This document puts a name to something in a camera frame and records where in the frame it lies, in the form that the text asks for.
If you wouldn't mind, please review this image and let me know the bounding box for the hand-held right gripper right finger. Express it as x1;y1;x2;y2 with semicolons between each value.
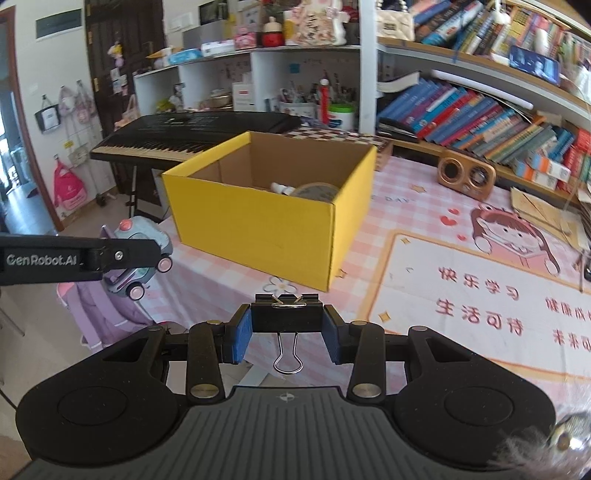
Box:
321;305;467;403

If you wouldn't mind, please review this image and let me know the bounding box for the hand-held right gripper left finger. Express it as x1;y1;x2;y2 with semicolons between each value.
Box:
102;305;254;403

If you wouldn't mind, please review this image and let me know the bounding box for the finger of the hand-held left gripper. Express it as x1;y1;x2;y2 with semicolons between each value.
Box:
90;237;161;272

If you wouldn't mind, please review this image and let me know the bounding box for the small toy car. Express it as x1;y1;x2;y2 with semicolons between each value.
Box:
102;219;175;301

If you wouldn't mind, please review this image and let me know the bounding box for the black binder clip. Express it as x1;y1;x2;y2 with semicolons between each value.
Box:
250;293;324;374

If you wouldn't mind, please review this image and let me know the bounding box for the yellow cardboard box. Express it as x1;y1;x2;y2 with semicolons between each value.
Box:
161;130;378;292

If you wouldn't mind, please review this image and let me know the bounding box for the pink checked cloth desktop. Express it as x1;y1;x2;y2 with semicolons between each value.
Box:
139;154;591;416

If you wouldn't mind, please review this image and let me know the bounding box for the black keyboard stand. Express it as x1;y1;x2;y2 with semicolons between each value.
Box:
124;161;171;222

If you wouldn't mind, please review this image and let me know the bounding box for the pink purple backpack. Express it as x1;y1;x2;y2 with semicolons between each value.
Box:
56;272;158;356

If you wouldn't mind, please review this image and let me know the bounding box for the pink hanging bag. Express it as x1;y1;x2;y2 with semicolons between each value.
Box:
53;159;87;213

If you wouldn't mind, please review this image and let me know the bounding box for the printed desk mat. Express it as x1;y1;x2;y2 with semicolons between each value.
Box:
367;231;591;384

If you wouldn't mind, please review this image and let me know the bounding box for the black electronic keyboard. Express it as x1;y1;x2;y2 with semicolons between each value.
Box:
90;112;303;163

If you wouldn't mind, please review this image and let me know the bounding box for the white black tote bag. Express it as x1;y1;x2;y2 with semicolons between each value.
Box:
35;95;62;134

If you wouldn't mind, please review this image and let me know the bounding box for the wooden chessboard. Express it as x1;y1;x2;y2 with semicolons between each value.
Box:
284;128;394;172

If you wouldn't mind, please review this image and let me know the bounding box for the white paper bag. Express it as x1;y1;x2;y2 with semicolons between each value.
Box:
232;74;254;112

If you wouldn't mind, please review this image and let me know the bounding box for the blue tissue pack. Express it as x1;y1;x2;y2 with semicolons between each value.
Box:
167;48;203;66

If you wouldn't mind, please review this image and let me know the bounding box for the brown retro radio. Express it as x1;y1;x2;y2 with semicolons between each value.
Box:
438;150;497;200

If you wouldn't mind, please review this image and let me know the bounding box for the black stapler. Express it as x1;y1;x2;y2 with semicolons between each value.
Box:
376;117;419;143

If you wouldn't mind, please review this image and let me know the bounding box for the green lid white tub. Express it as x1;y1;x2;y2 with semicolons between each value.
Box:
327;104;357;131

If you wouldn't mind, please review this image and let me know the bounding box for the white pen holder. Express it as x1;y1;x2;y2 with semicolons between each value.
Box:
278;102;317;118

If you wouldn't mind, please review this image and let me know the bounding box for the white wipes pack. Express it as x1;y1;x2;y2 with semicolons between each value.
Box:
201;41;235;58

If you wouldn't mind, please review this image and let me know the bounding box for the dark wooden door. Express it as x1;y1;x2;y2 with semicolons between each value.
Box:
84;0;166;195

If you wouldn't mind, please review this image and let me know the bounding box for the grey fluffy pompom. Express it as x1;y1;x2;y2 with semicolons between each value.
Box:
489;411;591;480

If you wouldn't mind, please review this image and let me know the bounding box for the white shelf unit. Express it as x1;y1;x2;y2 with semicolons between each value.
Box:
133;44;363;134

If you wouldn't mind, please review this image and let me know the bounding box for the red hanging tassel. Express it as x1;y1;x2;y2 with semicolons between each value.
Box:
318;78;331;124

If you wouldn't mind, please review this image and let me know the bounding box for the bunch of pens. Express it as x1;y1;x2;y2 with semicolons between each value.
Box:
277;74;358;104

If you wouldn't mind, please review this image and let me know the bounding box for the brown paper envelope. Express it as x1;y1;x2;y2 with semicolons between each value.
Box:
510;187;587;252

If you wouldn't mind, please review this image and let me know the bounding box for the row of leaning books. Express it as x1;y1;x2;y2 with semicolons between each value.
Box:
376;78;591;195

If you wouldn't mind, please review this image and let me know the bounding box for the white orange box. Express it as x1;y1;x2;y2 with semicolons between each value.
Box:
531;152;573;182
522;162;559;191

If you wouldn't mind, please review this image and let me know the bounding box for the red round doll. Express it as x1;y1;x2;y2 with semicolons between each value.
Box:
262;16;284;48

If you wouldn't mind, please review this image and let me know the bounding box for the wooden bookshelf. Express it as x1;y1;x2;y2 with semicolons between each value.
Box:
358;0;591;208

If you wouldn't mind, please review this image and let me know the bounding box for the pink cartoon ornament plaque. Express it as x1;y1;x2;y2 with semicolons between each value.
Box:
291;0;348;47

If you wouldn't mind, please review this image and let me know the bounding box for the white quilted handbag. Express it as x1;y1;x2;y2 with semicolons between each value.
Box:
375;0;415;43

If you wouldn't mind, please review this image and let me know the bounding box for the phone with lit screen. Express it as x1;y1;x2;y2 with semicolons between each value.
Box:
509;45;561;86

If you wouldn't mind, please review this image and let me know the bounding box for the row of upright books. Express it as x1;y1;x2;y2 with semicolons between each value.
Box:
411;0;591;88

